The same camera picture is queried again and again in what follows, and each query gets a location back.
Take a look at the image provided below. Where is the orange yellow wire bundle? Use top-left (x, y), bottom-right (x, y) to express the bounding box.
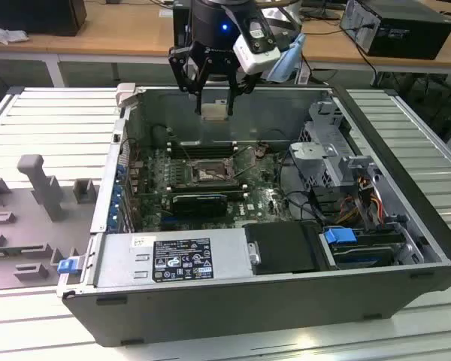
top-left (337, 179), bottom-right (385, 226)

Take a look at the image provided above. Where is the grey case release handle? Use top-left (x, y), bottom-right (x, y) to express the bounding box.
top-left (114, 82), bottom-right (138, 111)

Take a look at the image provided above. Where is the white power strip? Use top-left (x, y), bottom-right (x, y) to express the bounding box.
top-left (295, 59), bottom-right (311, 86)

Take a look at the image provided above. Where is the silver square CPU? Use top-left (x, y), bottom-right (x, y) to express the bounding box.
top-left (200, 100), bottom-right (230, 122)

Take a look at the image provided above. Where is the CPU socket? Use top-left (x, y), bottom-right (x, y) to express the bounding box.
top-left (189, 156), bottom-right (237, 187)

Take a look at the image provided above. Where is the black plastic air shroud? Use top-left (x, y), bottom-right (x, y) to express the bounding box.
top-left (243, 220), bottom-right (322, 275)

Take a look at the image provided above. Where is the blue case latch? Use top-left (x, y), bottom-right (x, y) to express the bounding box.
top-left (57, 258), bottom-right (80, 275)

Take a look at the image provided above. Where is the blue disk carrier handle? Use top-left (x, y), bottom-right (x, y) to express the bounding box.
top-left (322, 226), bottom-right (357, 261)

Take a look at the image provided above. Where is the open black PC case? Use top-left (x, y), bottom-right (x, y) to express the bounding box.
top-left (56, 83), bottom-right (451, 349)

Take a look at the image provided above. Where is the small black tower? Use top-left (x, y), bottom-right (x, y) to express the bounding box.
top-left (172, 0), bottom-right (193, 52)

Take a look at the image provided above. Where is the black desktop computer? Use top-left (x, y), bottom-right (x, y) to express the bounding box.
top-left (339, 0), bottom-right (451, 61)

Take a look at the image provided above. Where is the silver metal drive cage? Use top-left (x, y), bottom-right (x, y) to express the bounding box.
top-left (288, 100), bottom-right (375, 191)

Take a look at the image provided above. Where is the hard disk drive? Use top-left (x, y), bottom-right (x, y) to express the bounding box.
top-left (330, 244), bottom-right (395, 268)

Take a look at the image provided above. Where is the green motherboard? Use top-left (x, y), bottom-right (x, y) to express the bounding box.
top-left (133, 141), bottom-right (300, 233)

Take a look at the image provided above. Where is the black box on desk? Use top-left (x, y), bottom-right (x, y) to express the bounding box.
top-left (0, 0), bottom-right (88, 38)

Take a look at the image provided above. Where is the black graphics card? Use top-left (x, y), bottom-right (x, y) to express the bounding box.
top-left (171, 193), bottom-right (229, 218)

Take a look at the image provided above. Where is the grey power supply unit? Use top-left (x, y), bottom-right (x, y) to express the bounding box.
top-left (92, 229), bottom-right (257, 290)

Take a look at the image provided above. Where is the black data cable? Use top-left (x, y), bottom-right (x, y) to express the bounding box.
top-left (277, 150), bottom-right (319, 223)

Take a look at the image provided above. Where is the metal socket cover frame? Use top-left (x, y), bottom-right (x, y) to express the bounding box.
top-left (217, 156), bottom-right (237, 181)

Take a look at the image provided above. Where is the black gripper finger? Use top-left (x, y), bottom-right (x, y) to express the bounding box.
top-left (225, 69), bottom-right (257, 117)
top-left (168, 44), bottom-right (204, 116)

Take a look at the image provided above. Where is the wooden desk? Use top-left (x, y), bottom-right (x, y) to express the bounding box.
top-left (0, 0), bottom-right (451, 90)

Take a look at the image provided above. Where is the black RAM slots bank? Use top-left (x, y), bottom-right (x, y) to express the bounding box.
top-left (167, 139), bottom-right (238, 159)

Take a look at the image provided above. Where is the crumpled white paper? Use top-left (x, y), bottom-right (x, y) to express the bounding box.
top-left (0, 20), bottom-right (30, 45)

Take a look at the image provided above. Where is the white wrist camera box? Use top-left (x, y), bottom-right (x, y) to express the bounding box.
top-left (232, 11), bottom-right (282, 76)

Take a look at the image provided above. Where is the grey parts rack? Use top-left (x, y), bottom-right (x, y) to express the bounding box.
top-left (0, 153), bottom-right (101, 291)

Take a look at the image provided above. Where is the pale blue teach pendant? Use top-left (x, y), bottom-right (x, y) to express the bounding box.
top-left (266, 32), bottom-right (308, 83)

